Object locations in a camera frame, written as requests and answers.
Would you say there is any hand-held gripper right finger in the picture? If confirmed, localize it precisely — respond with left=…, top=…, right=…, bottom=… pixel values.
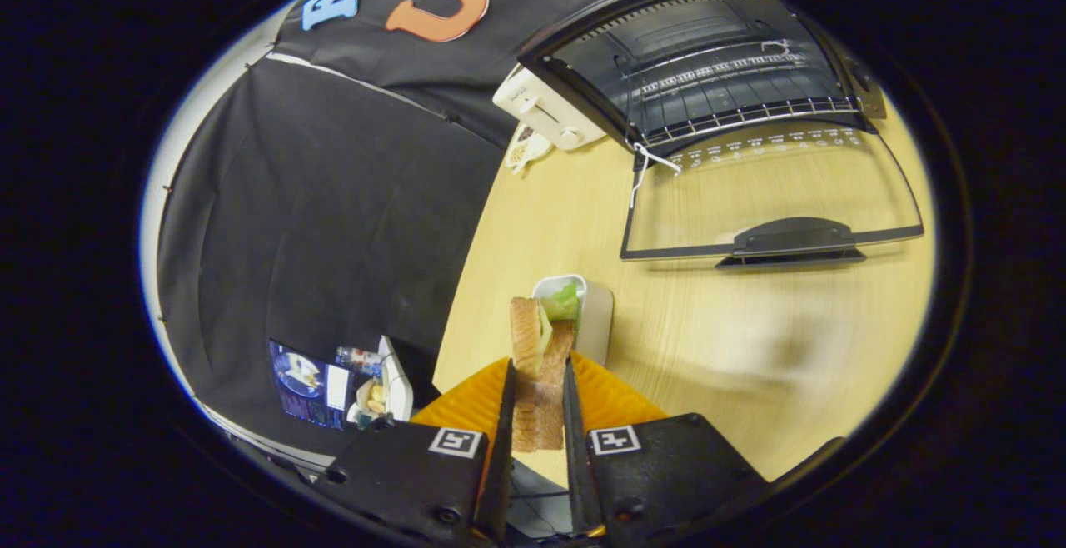
left=562, top=352, right=772, bottom=543

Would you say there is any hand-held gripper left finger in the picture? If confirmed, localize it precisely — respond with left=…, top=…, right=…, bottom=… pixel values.
left=312, top=356, right=518, bottom=545

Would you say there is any toast sandwich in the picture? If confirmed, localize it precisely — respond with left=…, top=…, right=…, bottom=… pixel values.
left=510, top=280, right=582, bottom=453

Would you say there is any black toaster oven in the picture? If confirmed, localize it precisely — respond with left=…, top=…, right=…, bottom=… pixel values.
left=518, top=0, right=925, bottom=271

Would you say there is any white open food box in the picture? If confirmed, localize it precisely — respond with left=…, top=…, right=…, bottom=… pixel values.
left=348, top=336, right=415, bottom=430

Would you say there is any white pop-up toaster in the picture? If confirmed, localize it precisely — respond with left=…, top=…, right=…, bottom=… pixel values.
left=491, top=65, right=607, bottom=152

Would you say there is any white rectangular tray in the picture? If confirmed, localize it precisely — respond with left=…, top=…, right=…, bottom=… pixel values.
left=531, top=273, right=615, bottom=367

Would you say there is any clear plastic bottle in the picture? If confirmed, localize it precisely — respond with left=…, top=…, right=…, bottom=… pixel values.
left=336, top=346, right=386, bottom=376

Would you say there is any blue printed box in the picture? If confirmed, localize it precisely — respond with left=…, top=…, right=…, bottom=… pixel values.
left=268, top=340, right=352, bottom=431

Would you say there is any white divided snack dish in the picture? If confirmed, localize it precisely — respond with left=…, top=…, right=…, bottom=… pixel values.
left=506, top=123, right=553, bottom=176

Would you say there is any white string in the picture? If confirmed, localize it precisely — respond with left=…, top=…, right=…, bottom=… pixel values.
left=629, top=142, right=683, bottom=208

